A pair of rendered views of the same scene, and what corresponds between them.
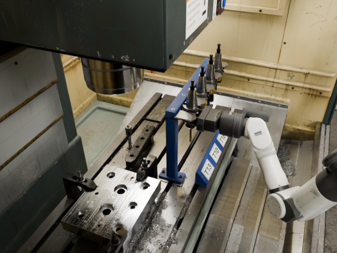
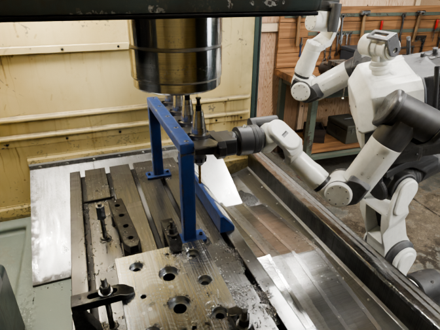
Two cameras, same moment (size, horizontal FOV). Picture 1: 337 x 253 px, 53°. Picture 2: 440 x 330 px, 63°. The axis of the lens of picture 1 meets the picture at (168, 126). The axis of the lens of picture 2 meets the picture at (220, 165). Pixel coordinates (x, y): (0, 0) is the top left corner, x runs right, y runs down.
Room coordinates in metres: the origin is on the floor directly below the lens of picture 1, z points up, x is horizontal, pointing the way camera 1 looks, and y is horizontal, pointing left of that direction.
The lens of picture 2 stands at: (0.30, 0.54, 1.60)
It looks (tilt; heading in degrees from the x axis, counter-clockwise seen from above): 27 degrees down; 316
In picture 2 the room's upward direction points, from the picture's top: 1 degrees clockwise
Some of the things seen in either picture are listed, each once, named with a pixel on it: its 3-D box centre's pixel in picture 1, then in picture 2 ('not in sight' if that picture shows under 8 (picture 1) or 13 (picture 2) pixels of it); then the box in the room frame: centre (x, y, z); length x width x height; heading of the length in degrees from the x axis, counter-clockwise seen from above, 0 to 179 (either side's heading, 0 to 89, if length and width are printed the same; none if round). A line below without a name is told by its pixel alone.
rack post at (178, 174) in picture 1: (171, 148); (187, 198); (0.99, -0.01, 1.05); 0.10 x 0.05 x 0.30; 67
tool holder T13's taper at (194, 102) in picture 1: (191, 97); (198, 121); (1.02, -0.08, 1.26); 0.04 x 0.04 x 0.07
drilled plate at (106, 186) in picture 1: (114, 203); (174, 296); (0.79, 0.19, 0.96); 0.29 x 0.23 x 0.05; 157
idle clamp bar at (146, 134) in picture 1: (140, 148); (124, 228); (1.13, 0.12, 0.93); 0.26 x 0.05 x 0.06; 162
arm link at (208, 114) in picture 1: (217, 120); (230, 141); (0.98, -0.18, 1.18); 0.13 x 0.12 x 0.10; 157
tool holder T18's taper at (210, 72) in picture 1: (210, 70); (178, 99); (1.22, -0.17, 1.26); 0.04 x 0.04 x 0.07
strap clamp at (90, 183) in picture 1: (80, 185); (104, 304); (0.87, 0.32, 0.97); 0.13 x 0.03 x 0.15; 67
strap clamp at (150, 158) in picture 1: (146, 171); (172, 242); (0.94, 0.09, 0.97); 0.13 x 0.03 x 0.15; 157
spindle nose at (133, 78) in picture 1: (113, 60); (175, 50); (0.81, 0.14, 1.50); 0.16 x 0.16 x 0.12
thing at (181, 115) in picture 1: (186, 116); (205, 143); (0.97, -0.06, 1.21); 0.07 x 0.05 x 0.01; 67
